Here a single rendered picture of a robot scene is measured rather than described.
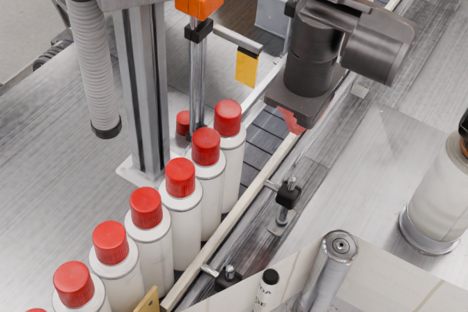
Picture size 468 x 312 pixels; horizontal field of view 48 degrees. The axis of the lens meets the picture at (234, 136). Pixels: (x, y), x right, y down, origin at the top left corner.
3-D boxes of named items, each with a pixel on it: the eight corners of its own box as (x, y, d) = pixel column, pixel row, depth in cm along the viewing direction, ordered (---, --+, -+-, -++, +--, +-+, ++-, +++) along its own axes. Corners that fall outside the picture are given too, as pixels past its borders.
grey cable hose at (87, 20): (108, 145, 59) (79, -13, 43) (85, 131, 60) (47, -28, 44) (129, 127, 61) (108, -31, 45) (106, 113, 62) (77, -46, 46)
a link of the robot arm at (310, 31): (311, -20, 57) (287, 7, 54) (370, 3, 55) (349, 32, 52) (301, 30, 63) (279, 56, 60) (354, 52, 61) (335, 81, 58)
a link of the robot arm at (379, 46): (346, -60, 58) (324, -65, 51) (446, -25, 55) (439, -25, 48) (308, 41, 63) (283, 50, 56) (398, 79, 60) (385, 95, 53)
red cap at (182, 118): (199, 130, 94) (199, 118, 91) (184, 139, 92) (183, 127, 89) (187, 118, 95) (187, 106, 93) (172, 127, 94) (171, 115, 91)
